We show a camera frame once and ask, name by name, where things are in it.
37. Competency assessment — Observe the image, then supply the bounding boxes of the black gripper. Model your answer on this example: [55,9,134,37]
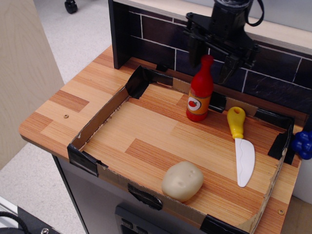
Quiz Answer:
[184,2,260,84]

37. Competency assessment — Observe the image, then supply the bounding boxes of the red hot sauce bottle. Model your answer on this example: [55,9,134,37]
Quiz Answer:
[186,55,214,121]

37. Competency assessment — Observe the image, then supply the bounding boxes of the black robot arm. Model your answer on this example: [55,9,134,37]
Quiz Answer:
[184,0,264,84]

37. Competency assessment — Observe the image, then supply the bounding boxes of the taped cardboard fence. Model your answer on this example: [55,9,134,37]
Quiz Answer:
[68,66,293,234]

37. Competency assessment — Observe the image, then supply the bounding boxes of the dark tile backsplash shelf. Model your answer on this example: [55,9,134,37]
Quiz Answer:
[108,0,312,114]

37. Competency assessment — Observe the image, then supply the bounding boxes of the blue toy grapes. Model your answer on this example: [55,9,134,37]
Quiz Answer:
[291,131,312,160]

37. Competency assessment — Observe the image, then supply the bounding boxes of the beige toy potato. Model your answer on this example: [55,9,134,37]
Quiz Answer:
[161,161,204,202]

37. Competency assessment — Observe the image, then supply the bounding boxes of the black caster wheel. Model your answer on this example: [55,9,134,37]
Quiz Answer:
[64,0,78,14]

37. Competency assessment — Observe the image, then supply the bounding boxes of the light wooden panel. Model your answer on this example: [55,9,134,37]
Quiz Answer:
[0,0,64,168]

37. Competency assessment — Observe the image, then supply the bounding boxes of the grey cabinet under table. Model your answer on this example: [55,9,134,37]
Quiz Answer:
[54,157,201,234]

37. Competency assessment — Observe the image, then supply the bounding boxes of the yellow handled toy knife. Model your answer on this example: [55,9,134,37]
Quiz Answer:
[227,107,255,188]

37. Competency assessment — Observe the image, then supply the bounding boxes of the black equipment with cable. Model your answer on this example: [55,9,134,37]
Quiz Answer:
[0,207,60,234]

